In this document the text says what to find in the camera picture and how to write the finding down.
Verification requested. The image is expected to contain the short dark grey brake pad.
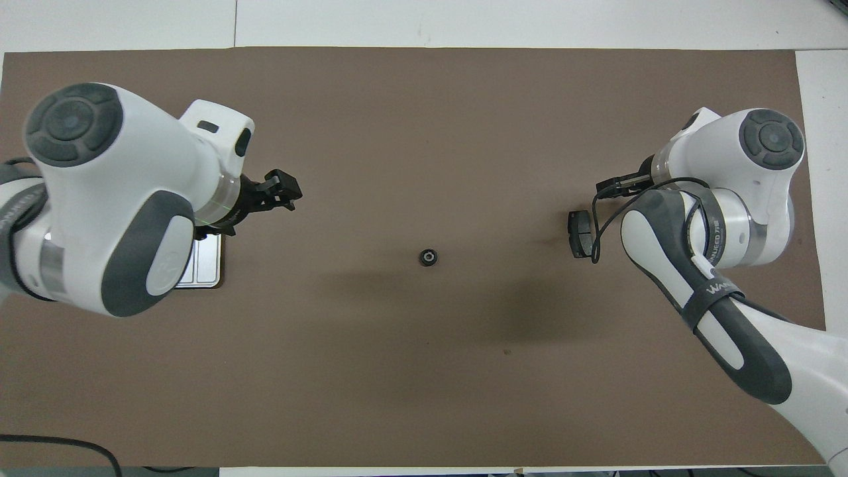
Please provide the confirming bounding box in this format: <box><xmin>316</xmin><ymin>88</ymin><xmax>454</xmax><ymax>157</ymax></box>
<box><xmin>568</xmin><ymin>211</ymin><xmax>596</xmax><ymax>259</ymax></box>

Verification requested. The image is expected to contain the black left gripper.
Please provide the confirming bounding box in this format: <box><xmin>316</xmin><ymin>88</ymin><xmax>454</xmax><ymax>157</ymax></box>
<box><xmin>196</xmin><ymin>169</ymin><xmax>304</xmax><ymax>240</ymax></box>

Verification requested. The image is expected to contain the brown table mat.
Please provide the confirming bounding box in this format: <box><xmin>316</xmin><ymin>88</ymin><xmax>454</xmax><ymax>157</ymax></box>
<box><xmin>0</xmin><ymin>46</ymin><xmax>835</xmax><ymax>468</ymax></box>

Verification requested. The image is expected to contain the silver metal tray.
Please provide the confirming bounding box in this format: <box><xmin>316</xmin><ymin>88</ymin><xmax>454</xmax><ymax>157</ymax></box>
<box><xmin>174</xmin><ymin>235</ymin><xmax>225</xmax><ymax>290</ymax></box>

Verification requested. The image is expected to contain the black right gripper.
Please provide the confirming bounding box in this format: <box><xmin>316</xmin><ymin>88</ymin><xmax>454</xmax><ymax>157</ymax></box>
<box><xmin>639</xmin><ymin>153</ymin><xmax>664</xmax><ymax>190</ymax></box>

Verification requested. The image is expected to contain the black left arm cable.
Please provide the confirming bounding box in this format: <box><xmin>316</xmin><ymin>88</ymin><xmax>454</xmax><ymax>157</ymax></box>
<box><xmin>0</xmin><ymin>434</ymin><xmax>123</xmax><ymax>477</ymax></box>

